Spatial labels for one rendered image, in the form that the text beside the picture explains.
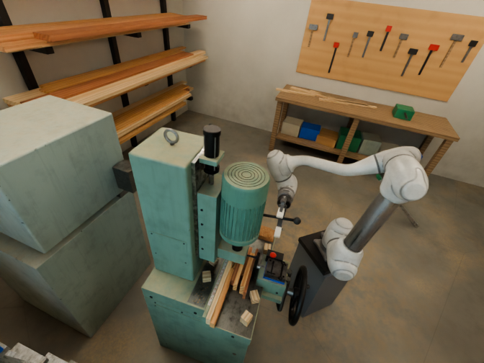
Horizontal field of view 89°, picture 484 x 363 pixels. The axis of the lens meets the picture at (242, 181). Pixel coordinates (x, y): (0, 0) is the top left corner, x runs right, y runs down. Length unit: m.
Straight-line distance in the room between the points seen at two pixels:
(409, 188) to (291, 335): 1.44
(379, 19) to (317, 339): 3.51
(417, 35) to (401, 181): 2.95
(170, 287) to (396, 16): 3.69
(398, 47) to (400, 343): 3.19
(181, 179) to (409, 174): 0.90
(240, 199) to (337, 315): 1.71
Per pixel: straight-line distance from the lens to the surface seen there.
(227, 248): 1.19
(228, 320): 1.18
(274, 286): 1.23
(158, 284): 1.39
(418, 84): 4.11
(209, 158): 0.86
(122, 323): 2.24
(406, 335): 2.58
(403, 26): 3.94
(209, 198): 0.92
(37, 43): 2.44
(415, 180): 1.19
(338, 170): 1.37
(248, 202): 0.85
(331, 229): 1.66
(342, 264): 1.50
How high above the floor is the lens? 2.00
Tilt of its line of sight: 39 degrees down
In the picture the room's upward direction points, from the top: 7 degrees clockwise
